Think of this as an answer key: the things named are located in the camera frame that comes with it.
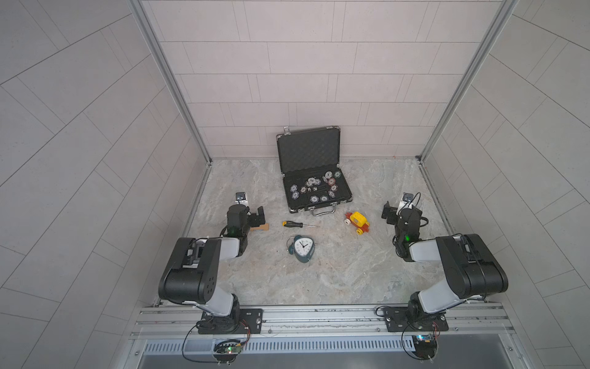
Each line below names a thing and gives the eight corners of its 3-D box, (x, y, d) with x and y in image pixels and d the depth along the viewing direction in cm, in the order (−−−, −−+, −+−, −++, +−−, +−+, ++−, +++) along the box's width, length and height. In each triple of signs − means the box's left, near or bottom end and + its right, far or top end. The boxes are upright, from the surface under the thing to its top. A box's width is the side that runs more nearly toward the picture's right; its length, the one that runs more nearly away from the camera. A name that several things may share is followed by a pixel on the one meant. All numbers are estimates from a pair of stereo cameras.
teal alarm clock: (286, 262, 85) (285, 257, 82) (287, 240, 91) (287, 235, 87) (315, 262, 85) (315, 258, 82) (314, 240, 91) (315, 235, 87)
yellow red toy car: (342, 221, 96) (344, 214, 91) (350, 214, 99) (352, 206, 94) (362, 238, 92) (365, 231, 87) (369, 229, 94) (373, 222, 89)
